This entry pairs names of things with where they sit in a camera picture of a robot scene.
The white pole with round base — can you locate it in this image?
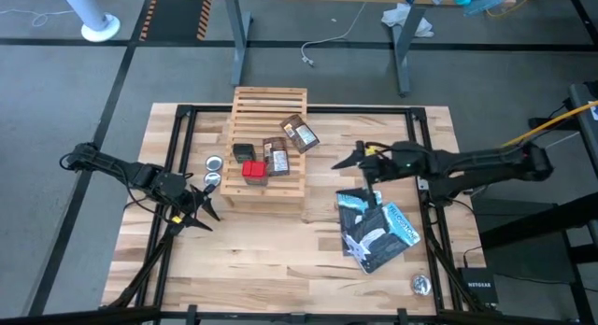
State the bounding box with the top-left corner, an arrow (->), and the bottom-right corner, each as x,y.
55,0 -> 121,43

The round shiny silver tin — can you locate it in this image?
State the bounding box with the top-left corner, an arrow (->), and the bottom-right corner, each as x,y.
410,274 -> 433,297

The black metal stand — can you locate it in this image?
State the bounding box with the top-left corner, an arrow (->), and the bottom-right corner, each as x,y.
476,193 -> 598,325

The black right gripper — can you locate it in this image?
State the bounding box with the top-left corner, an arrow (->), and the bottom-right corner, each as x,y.
331,140 -> 434,210

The black Netgear network switch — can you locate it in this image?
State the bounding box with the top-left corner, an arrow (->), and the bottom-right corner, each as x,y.
457,267 -> 499,305

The thick yellow cable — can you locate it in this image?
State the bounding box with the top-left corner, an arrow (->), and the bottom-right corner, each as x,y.
502,100 -> 598,148

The pile of clothes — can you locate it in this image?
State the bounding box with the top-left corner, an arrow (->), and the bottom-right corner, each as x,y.
463,0 -> 509,17

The grey floor cable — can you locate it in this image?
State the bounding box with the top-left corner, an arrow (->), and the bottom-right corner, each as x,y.
469,131 -> 583,198

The wooden slatted shelf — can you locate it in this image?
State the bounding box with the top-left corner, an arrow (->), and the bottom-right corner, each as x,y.
219,85 -> 309,209

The red smoked paprika tin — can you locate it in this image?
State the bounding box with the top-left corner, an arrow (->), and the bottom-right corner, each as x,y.
241,160 -> 270,187

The black mat with hazard stripes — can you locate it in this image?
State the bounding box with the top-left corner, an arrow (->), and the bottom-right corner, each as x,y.
138,0 -> 214,42

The orange taco mix packet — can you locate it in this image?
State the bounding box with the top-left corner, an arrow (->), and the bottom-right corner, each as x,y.
262,136 -> 292,177
279,113 -> 321,155

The black aluminium table frame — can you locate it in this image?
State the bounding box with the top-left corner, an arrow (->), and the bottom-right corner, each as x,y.
100,103 -> 490,325

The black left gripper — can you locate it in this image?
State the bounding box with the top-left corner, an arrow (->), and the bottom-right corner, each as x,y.
158,173 -> 221,233

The thin white floor cord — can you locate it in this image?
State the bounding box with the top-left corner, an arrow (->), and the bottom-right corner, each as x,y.
0,7 -> 50,29

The grey equipment table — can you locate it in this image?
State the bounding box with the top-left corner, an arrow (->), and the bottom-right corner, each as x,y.
567,80 -> 598,163

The thin yellow cable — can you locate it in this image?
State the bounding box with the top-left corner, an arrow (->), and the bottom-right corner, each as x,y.
485,0 -> 546,18

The white cloth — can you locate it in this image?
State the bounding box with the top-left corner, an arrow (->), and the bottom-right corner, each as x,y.
380,2 -> 435,39

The green black pepper tin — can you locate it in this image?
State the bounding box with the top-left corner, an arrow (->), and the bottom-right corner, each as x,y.
232,143 -> 258,164

